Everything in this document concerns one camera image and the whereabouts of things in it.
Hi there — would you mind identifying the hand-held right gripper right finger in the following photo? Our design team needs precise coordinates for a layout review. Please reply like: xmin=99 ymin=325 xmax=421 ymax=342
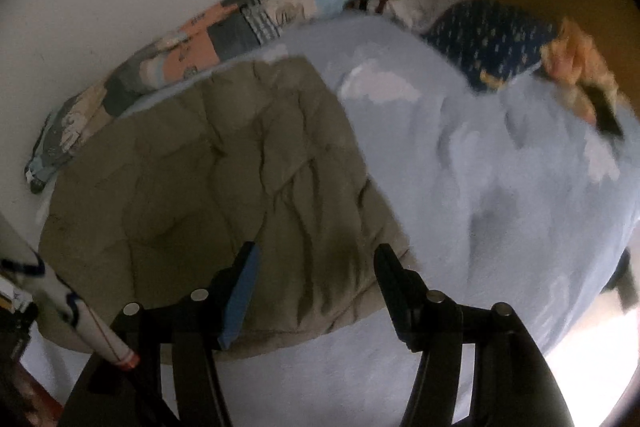
xmin=374 ymin=243 xmax=576 ymax=427

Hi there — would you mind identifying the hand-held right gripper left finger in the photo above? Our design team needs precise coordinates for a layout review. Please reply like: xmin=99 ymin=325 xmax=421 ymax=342
xmin=65 ymin=241 xmax=263 ymax=427

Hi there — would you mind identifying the olive green hooded puffer jacket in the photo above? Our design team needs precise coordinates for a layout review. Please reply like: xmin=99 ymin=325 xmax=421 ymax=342
xmin=37 ymin=56 xmax=418 ymax=353

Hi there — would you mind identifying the rolled patchwork quilt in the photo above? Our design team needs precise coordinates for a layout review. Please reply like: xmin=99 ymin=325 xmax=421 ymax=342
xmin=25 ymin=0 xmax=436 ymax=195

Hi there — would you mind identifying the navy star print pillow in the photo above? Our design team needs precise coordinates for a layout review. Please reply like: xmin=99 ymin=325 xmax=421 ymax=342
xmin=350 ymin=0 xmax=561 ymax=92

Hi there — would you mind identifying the orange plush toy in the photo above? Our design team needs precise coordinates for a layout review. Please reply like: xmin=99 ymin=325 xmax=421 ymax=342
xmin=542 ymin=18 xmax=631 ymax=122

